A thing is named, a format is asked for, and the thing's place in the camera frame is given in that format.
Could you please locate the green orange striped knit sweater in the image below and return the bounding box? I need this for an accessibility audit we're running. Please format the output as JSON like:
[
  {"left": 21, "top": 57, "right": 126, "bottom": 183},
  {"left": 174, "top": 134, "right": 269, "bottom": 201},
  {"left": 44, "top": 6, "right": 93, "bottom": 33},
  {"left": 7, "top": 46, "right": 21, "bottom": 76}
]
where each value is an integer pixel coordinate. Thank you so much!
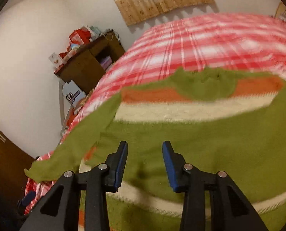
[{"left": 25, "top": 69, "right": 286, "bottom": 230}]

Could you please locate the red plastic bag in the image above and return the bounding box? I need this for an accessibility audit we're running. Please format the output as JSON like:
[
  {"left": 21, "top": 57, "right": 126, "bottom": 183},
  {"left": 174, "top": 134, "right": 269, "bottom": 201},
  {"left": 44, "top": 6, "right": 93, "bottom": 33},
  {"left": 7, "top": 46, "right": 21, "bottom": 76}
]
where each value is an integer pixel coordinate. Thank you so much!
[{"left": 66, "top": 109, "right": 78, "bottom": 127}]

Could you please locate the brown patterned cloth bundle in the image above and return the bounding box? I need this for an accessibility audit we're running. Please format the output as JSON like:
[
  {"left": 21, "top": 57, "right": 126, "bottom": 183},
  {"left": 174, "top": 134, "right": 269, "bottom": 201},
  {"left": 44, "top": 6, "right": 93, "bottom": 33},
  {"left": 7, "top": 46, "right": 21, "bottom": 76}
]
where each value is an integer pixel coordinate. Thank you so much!
[{"left": 75, "top": 89, "right": 94, "bottom": 110}]

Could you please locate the white paper shopping bag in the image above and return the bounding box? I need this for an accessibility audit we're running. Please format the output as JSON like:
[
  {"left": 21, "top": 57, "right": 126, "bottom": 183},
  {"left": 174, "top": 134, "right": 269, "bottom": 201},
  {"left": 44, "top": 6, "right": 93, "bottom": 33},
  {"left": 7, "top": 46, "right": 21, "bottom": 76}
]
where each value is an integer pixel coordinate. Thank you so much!
[{"left": 62, "top": 80, "right": 86, "bottom": 107}]

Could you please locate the brown wooden door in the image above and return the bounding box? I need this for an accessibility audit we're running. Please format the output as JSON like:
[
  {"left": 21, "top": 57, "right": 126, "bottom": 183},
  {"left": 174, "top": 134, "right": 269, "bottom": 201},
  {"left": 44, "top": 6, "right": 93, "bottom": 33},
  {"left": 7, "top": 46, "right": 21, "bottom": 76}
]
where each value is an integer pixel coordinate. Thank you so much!
[{"left": 0, "top": 131, "right": 34, "bottom": 230}]

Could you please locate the dark wooden desk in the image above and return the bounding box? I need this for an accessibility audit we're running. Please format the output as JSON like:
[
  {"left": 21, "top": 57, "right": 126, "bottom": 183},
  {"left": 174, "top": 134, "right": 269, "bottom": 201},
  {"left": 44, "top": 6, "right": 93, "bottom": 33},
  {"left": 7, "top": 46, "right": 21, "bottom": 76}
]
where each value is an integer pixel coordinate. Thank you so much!
[{"left": 54, "top": 30, "right": 125, "bottom": 93}]

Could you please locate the white greeting card box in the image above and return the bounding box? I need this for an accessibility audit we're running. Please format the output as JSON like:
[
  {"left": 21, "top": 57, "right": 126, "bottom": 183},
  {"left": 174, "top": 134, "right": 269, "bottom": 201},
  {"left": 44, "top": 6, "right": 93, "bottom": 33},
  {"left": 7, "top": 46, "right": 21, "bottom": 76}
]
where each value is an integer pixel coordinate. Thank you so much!
[{"left": 48, "top": 52, "right": 64, "bottom": 69}]

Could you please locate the red gift box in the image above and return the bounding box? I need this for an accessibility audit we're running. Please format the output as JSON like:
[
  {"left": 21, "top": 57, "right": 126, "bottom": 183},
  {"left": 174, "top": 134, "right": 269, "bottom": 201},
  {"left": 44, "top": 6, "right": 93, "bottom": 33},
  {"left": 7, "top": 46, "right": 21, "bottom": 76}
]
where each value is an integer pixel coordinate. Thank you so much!
[{"left": 69, "top": 29, "right": 91, "bottom": 45}]

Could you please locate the red plaid bed sheet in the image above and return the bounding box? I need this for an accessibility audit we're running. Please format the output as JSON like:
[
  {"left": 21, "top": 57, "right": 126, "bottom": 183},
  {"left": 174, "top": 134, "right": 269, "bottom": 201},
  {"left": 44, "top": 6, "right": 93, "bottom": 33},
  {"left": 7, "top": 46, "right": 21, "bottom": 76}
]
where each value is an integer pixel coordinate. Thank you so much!
[{"left": 24, "top": 13, "right": 286, "bottom": 216}]

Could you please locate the cream wooden headboard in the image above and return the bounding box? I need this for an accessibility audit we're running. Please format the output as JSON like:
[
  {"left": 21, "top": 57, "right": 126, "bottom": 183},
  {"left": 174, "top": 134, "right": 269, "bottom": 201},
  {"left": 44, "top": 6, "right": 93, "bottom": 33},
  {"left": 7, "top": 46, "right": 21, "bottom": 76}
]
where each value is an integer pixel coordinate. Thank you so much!
[{"left": 274, "top": 2, "right": 286, "bottom": 19}]

